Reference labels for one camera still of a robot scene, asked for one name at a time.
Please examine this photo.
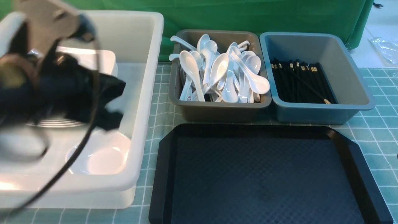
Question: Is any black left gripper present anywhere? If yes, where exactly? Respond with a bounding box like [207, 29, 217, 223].
[31, 53, 126, 131]

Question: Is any small white bowl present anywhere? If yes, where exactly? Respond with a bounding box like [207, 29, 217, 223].
[69, 130, 131, 175]

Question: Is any white soup spoon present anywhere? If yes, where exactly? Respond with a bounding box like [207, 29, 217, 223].
[228, 45, 270, 95]

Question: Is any black chopstick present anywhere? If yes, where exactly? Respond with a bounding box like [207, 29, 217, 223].
[287, 69, 332, 105]

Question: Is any large white square plate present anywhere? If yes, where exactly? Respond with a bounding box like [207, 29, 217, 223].
[56, 46, 118, 77]

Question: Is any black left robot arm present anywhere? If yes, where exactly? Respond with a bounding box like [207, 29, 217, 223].
[1, 52, 126, 131]

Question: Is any bottom white stacked plate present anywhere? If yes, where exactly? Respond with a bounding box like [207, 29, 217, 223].
[26, 119, 85, 128]

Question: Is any large white plastic tub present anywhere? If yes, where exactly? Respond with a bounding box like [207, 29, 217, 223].
[1, 10, 164, 209]

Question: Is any grey spoon bin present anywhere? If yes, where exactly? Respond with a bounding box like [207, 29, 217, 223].
[168, 29, 272, 123]

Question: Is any white spoon front left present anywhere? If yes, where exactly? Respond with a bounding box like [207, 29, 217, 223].
[179, 50, 205, 102]

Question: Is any white spoon centre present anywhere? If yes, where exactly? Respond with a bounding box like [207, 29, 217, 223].
[203, 53, 229, 95]

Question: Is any black serving tray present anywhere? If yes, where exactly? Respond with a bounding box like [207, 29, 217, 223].
[148, 124, 394, 224]

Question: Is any pile of black chopsticks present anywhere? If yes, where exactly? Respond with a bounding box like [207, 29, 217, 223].
[271, 58, 338, 104]

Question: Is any blue-grey chopstick bin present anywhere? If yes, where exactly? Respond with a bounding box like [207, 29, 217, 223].
[260, 32, 376, 125]

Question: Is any green backdrop cloth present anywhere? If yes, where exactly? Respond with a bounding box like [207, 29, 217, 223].
[0, 0, 373, 62]

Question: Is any green checked tablecloth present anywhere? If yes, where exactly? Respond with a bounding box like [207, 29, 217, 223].
[1, 63, 398, 224]

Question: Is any clear plastic bag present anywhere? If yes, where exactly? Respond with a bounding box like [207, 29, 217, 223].
[369, 37, 398, 66]

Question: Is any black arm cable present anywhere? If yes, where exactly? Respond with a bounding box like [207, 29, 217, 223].
[0, 37, 101, 218]

